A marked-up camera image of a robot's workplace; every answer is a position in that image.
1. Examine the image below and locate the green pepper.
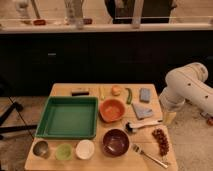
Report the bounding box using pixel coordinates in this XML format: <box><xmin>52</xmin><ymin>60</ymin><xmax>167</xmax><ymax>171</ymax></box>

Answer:
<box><xmin>126</xmin><ymin>88</ymin><xmax>132</xmax><ymax>105</ymax></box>

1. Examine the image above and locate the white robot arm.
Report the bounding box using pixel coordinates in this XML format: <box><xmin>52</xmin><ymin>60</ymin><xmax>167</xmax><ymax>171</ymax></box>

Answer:
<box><xmin>159</xmin><ymin>62</ymin><xmax>213</xmax><ymax>125</ymax></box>

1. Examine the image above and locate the green plastic tray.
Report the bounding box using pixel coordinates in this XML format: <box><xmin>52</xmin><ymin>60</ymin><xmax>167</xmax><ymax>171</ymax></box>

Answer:
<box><xmin>36</xmin><ymin>97</ymin><xmax>98</xmax><ymax>139</ymax></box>

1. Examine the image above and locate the orange round fruit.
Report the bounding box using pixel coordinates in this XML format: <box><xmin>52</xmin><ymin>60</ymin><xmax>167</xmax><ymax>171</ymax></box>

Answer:
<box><xmin>111</xmin><ymin>85</ymin><xmax>121</xmax><ymax>96</ymax></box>

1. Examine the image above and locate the yellow-green stick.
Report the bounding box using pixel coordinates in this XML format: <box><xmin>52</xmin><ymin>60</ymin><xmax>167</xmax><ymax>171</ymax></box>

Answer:
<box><xmin>99</xmin><ymin>87</ymin><xmax>105</xmax><ymax>100</ymax></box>

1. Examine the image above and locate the orange bowl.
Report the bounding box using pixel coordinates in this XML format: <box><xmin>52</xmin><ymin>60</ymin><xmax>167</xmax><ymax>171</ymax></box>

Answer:
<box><xmin>99</xmin><ymin>99</ymin><xmax>125</xmax><ymax>123</ymax></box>

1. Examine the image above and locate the blue sponge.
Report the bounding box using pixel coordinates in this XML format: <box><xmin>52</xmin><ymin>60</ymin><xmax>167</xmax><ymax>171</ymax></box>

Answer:
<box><xmin>139</xmin><ymin>88</ymin><xmax>151</xmax><ymax>103</ymax></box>

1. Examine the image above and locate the grey-blue folded cloth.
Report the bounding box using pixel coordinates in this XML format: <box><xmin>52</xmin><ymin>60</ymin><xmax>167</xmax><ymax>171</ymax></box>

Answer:
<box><xmin>132</xmin><ymin>103</ymin><xmax>153</xmax><ymax>120</ymax></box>

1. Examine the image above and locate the wooden table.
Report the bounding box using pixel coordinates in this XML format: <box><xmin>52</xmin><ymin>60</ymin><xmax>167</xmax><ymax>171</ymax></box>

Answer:
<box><xmin>24</xmin><ymin>83</ymin><xmax>178</xmax><ymax>171</ymax></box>

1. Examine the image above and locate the dark purple bowl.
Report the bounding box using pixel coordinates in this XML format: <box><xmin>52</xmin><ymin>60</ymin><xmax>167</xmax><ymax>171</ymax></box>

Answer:
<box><xmin>102</xmin><ymin>129</ymin><xmax>130</xmax><ymax>157</ymax></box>

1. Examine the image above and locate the white small bowl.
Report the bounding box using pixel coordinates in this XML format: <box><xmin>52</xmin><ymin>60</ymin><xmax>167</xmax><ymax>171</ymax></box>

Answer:
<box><xmin>75</xmin><ymin>140</ymin><xmax>95</xmax><ymax>160</ymax></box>

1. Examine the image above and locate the metal fork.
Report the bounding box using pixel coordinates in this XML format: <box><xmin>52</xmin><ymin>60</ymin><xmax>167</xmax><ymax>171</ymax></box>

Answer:
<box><xmin>132</xmin><ymin>144</ymin><xmax>168</xmax><ymax>169</ymax></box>

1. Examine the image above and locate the bunch of red grapes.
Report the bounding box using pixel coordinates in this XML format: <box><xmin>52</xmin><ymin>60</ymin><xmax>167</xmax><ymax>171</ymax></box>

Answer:
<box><xmin>152</xmin><ymin>129</ymin><xmax>169</xmax><ymax>156</ymax></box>

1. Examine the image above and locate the light green cup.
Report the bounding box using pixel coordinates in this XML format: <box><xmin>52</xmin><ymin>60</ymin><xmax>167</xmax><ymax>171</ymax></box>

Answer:
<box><xmin>55</xmin><ymin>144</ymin><xmax>72</xmax><ymax>161</ymax></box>

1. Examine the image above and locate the black tripod stand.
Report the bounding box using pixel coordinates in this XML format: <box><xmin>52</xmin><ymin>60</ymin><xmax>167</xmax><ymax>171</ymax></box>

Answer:
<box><xmin>0</xmin><ymin>79</ymin><xmax>38</xmax><ymax>141</ymax></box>

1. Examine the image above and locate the metal cup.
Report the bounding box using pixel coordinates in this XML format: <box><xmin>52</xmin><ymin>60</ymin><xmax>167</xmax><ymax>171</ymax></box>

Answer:
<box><xmin>33</xmin><ymin>141</ymin><xmax>49</xmax><ymax>158</ymax></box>

